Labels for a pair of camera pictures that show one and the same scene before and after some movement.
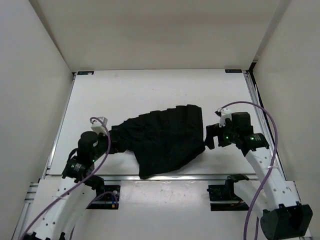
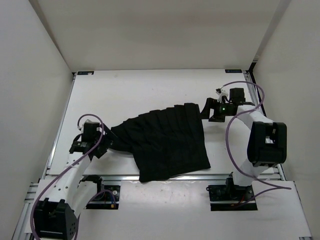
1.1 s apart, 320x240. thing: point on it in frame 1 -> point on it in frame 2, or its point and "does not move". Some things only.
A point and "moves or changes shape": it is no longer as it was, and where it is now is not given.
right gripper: (213, 130) -> (210, 103)
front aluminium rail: (114, 177) does not move
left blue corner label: (85, 72) does not move
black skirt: (163, 140) moves or changes shape
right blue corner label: (233, 71) does not move
